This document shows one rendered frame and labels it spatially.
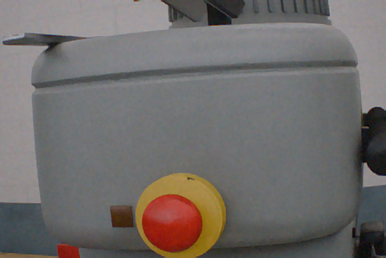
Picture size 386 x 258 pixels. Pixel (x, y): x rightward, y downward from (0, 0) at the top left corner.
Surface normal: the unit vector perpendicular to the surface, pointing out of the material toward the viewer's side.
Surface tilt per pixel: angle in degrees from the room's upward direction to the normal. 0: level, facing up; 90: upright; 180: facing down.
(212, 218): 90
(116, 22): 90
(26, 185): 90
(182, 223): 89
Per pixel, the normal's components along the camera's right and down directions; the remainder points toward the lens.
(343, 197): 0.64, 0.00
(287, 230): -0.05, 0.50
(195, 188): -0.19, 0.07
